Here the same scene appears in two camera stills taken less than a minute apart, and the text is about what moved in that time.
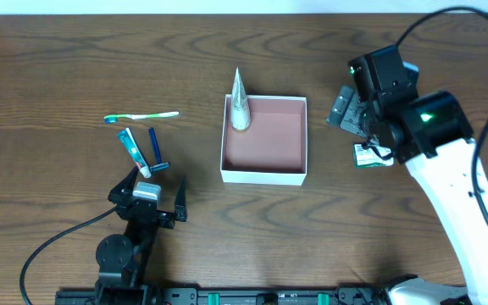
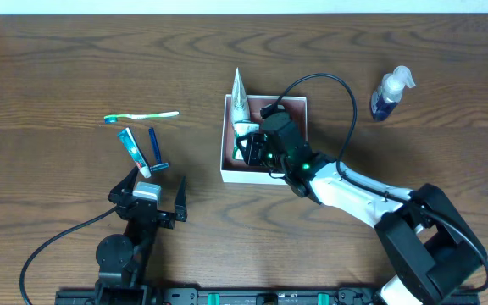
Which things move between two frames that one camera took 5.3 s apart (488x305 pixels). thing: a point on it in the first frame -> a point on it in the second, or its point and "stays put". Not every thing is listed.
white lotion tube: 241,113 stays put
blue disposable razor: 159,165 stays put
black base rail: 224,296 stays put
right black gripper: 341,110 -> 253,148
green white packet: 367,158 -> 241,128
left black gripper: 146,207 stays put
